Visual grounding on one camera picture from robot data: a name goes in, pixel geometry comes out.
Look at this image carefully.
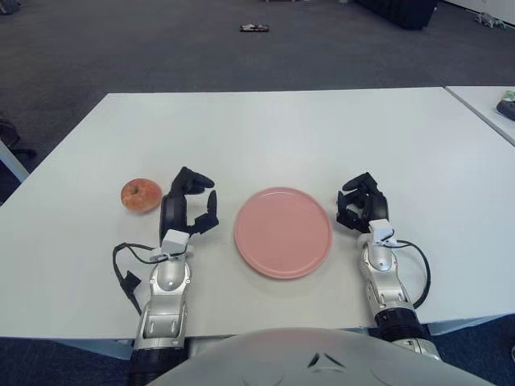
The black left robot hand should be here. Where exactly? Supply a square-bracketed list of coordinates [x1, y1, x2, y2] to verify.
[159, 166, 220, 258]

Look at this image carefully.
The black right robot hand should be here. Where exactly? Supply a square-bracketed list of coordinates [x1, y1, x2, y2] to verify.
[336, 171, 398, 247]

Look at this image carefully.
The red yellow apple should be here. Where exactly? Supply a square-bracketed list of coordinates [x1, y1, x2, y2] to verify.
[120, 178, 163, 216]

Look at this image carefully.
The pink round plate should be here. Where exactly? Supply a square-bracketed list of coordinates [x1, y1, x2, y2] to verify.
[233, 186, 334, 281]

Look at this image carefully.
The grey robot torso shell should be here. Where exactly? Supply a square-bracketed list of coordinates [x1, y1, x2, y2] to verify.
[146, 326, 500, 386]

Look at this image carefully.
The black office chair base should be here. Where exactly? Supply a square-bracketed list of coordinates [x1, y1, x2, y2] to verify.
[0, 110, 37, 158]

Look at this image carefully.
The black cabinet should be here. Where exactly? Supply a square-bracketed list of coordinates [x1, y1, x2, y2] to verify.
[353, 0, 439, 30]

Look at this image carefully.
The grey toy figure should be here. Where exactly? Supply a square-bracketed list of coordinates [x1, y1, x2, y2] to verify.
[473, 11, 509, 28]

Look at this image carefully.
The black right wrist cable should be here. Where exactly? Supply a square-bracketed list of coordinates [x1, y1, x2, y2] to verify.
[392, 240, 431, 310]

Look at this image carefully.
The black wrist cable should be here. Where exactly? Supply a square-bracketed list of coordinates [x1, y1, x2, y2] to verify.
[392, 240, 431, 310]
[112, 242, 194, 318]

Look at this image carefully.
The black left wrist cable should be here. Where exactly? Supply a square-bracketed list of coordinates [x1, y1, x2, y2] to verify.
[112, 242, 194, 318]

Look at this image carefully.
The grey game controller with frame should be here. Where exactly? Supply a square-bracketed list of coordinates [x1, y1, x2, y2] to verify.
[496, 100, 515, 121]

